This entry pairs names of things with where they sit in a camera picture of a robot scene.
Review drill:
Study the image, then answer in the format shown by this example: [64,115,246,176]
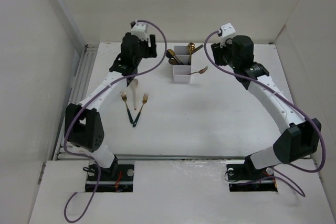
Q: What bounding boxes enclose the brown spoon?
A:
[169,59,179,65]

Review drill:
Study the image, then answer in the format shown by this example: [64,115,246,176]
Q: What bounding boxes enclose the black spoon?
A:
[166,49,175,59]

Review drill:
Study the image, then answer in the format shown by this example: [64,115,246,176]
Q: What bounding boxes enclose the aluminium rail front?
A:
[116,154,245,164]

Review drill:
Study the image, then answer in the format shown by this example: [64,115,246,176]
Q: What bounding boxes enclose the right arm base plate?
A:
[224,163,278,192]

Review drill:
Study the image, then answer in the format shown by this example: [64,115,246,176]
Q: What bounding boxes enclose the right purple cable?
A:
[204,30,326,198]

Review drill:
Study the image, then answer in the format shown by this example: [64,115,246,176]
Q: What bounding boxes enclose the purple cable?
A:
[63,19,168,222]
[204,30,326,198]

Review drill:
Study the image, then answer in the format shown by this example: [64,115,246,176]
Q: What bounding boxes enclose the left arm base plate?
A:
[83,163,135,193]

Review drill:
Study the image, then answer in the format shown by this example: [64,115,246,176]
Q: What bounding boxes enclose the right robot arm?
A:
[211,31,326,179]

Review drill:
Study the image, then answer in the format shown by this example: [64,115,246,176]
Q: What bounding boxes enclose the white three-compartment utensil holder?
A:
[173,46,191,83]

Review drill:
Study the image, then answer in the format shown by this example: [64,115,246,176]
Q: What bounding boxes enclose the gold spoon green handle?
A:
[168,49,183,65]
[187,42,195,65]

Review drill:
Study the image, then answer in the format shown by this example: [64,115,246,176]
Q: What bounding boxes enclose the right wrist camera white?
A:
[218,23,236,48]

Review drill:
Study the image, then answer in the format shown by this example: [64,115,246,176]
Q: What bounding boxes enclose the aluminium frame left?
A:
[50,44,99,161]

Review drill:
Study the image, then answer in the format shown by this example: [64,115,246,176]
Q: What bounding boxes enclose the rose gold fork green handle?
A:
[120,91,134,124]

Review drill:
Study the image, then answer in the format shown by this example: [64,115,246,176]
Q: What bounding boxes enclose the brown wooden chopstick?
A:
[188,66,208,76]

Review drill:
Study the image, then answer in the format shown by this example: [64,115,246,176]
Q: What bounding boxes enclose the beige plastic spoon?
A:
[130,78,139,110]

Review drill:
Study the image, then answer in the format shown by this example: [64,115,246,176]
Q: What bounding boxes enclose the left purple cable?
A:
[63,19,168,222]

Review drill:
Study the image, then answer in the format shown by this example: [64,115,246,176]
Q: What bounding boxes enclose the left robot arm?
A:
[65,33,157,180]

